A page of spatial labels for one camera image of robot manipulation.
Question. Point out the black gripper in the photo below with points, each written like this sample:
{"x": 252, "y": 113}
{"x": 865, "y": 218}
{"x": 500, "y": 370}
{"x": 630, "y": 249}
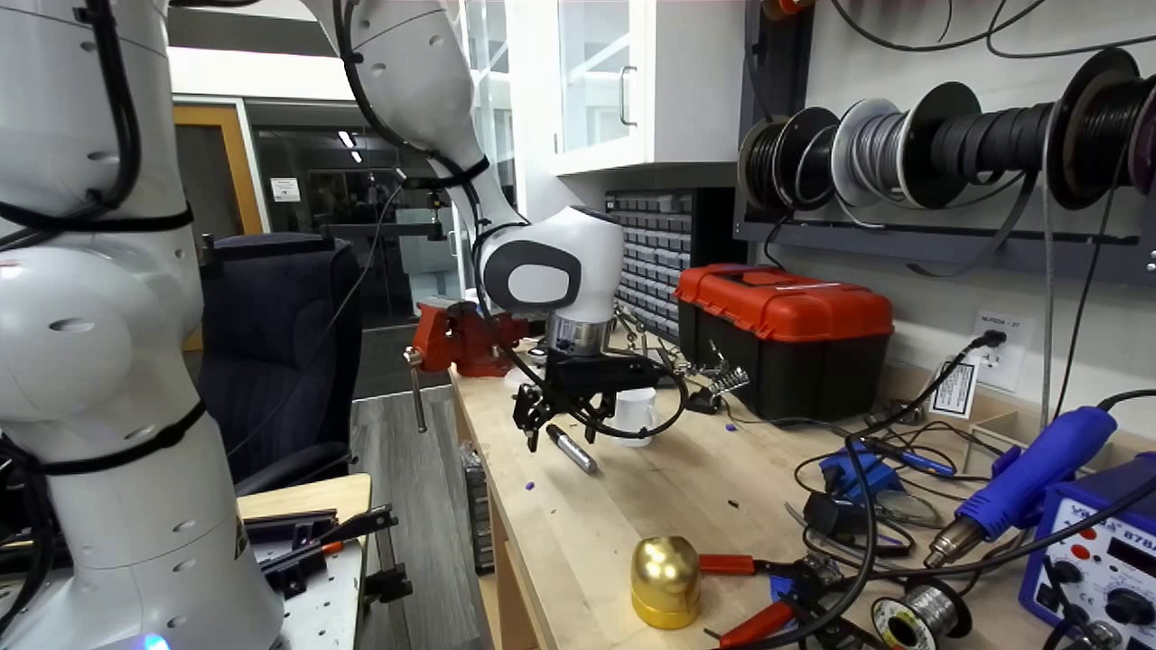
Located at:
{"x": 586, "y": 382}

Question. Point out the black silver marker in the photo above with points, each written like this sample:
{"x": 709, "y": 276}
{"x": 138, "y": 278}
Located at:
{"x": 574, "y": 450}

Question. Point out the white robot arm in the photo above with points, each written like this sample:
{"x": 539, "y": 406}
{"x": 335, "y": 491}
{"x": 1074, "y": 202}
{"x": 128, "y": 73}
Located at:
{"x": 84, "y": 349}

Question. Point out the white cup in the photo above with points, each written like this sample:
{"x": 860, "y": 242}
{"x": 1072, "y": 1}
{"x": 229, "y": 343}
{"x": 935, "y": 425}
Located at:
{"x": 636, "y": 417}

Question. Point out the red bench vise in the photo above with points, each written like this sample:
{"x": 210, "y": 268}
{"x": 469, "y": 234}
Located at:
{"x": 465, "y": 338}

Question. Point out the small parts drawer cabinet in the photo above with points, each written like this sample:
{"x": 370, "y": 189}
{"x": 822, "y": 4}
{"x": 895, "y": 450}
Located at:
{"x": 657, "y": 256}

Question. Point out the gold dome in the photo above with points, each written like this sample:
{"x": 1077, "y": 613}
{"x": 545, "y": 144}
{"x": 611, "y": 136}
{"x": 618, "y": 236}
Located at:
{"x": 665, "y": 581}

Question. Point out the red black toolbox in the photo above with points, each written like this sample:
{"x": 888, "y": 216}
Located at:
{"x": 782, "y": 338}

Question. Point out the black orange hand tools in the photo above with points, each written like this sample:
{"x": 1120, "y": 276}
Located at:
{"x": 314, "y": 544}

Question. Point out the blue clamp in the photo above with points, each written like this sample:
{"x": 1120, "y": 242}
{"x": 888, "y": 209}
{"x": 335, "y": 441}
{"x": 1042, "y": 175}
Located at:
{"x": 859, "y": 469}

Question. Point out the black office chair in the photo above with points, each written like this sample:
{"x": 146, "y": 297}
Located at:
{"x": 278, "y": 349}

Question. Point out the dark spool rack shelf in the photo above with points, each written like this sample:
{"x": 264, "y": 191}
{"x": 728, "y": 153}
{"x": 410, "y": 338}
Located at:
{"x": 941, "y": 247}

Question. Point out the blue soldering station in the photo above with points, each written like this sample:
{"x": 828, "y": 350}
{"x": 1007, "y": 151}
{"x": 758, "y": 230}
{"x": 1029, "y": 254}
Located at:
{"x": 1104, "y": 553}

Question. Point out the white wall cabinet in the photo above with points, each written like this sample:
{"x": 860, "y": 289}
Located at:
{"x": 652, "y": 83}

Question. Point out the wooden door frame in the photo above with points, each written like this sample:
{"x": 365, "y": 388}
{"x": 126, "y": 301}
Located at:
{"x": 249, "y": 169}

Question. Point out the white wall outlet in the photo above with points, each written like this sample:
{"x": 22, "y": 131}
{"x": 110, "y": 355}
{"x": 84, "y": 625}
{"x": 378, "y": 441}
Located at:
{"x": 1000, "y": 343}

